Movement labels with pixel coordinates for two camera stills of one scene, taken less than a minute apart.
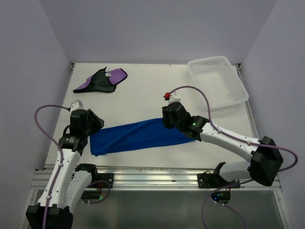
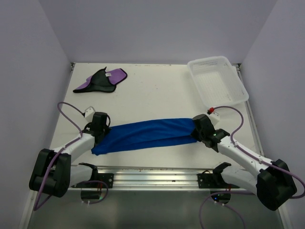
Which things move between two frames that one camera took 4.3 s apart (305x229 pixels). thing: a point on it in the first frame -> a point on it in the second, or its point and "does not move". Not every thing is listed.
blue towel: (145, 135) does not move
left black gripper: (98, 122) -> (106, 129)
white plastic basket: (218, 79) does not move
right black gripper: (165, 122) -> (194, 132)
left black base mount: (106, 177) does not move
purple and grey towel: (103, 81) does not move
